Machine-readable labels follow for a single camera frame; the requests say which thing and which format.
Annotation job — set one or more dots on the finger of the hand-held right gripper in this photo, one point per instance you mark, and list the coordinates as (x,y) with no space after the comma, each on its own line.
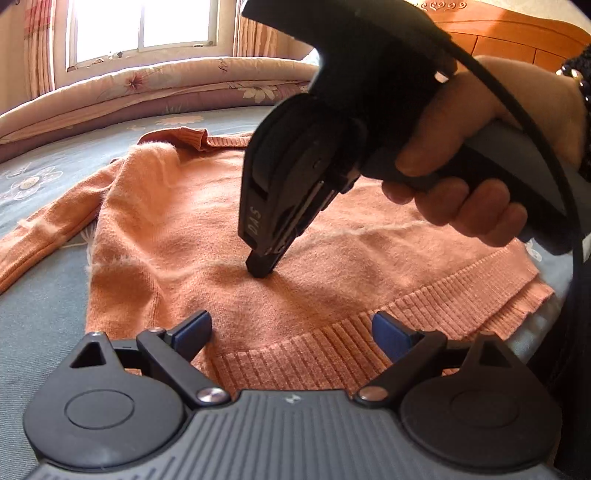
(263,265)

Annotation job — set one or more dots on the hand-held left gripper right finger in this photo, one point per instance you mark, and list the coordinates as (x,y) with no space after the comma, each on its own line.
(392,334)

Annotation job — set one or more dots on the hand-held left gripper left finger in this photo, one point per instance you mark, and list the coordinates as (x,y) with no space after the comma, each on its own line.
(191,332)

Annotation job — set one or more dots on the orange knit sweater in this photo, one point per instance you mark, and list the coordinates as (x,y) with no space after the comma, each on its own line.
(184,221)

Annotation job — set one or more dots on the person's right forearm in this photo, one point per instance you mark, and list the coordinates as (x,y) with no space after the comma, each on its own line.
(581,92)

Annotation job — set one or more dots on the person's right hand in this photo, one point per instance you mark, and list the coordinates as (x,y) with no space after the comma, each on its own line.
(461,106)

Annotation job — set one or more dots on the wooden headboard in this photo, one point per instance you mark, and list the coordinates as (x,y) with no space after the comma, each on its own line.
(508,32)

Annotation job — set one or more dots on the person's dark clothing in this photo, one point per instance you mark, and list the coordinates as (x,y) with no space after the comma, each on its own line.
(577,369)

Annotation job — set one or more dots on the window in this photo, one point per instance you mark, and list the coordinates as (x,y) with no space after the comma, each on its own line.
(147,27)

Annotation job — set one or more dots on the folded pink floral quilt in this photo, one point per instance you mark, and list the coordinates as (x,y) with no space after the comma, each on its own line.
(138,92)

